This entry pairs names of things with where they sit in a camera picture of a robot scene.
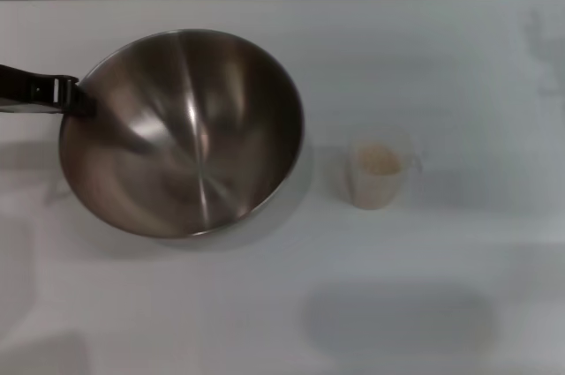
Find white rice grains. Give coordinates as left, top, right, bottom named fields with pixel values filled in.
left=356, top=144, right=403, bottom=210

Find stainless steel mixing bowl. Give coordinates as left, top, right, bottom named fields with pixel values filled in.
left=58, top=28, right=305, bottom=239

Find clear plastic measuring cup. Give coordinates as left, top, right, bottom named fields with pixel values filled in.
left=348, top=125, right=424, bottom=211

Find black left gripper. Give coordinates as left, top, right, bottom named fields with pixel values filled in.
left=0, top=63, right=97, bottom=118

